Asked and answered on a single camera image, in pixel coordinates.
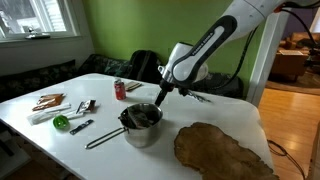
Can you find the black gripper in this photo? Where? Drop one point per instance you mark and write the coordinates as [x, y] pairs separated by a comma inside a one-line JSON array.
[[165, 88]]

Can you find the black backpack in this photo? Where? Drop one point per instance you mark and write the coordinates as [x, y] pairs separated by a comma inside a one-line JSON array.
[[144, 67]]

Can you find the small card stack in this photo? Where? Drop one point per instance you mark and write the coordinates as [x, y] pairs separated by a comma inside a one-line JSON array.
[[132, 85]]

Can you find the red soda can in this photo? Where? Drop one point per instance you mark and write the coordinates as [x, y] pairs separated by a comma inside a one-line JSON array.
[[120, 91]]

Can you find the dark blue flat strip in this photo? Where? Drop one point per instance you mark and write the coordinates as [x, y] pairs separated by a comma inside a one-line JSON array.
[[81, 126]]

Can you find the green round plastic lid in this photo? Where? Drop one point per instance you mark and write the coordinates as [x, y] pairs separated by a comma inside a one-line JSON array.
[[61, 122]]

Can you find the orange foil packet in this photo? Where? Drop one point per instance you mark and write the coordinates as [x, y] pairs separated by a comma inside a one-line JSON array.
[[47, 101]]

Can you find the white plastic wrapped utensils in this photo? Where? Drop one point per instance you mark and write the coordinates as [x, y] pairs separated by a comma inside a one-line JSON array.
[[49, 113]]

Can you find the wooden cabinet in far room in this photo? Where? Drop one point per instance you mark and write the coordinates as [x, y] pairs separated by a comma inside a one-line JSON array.
[[289, 62]]

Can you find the dark floral bench cushion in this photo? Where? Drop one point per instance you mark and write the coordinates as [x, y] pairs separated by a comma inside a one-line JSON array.
[[15, 85]]

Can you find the steel pot with handle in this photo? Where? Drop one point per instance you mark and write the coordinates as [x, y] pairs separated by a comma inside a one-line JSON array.
[[138, 138]]

